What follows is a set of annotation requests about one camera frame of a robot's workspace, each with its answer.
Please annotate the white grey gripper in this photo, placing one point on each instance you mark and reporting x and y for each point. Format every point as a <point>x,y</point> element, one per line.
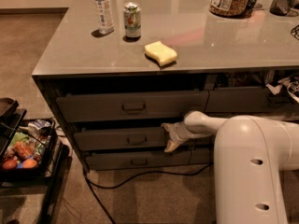
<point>177,132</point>

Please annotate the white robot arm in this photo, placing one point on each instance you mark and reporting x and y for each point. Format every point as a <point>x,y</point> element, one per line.
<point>249,154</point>

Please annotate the grey drawer counter cabinet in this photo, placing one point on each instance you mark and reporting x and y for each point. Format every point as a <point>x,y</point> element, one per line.
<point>213,53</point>

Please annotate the yellow sponge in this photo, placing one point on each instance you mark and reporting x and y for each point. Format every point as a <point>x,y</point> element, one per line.
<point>161,53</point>

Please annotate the green white soda can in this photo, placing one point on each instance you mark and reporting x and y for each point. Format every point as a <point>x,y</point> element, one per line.
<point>132,19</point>

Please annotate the black white crumpled bag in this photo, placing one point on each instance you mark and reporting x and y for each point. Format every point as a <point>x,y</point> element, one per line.
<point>291,84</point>

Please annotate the black shelf cart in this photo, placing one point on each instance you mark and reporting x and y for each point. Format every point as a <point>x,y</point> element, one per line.
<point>32,201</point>

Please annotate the black snack basket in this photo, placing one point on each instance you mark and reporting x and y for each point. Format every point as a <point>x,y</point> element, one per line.
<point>26,150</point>

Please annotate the clear plastic water bottle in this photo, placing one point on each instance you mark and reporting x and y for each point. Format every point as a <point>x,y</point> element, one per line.
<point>104,18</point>

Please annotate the dark tray on cart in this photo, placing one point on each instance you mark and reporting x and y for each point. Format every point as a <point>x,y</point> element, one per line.
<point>7,107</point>

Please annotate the dark glass container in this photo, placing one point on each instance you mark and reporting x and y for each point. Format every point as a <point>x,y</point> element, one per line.
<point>282,0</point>

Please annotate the black wire object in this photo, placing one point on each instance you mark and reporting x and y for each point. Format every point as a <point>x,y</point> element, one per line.
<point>295,32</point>

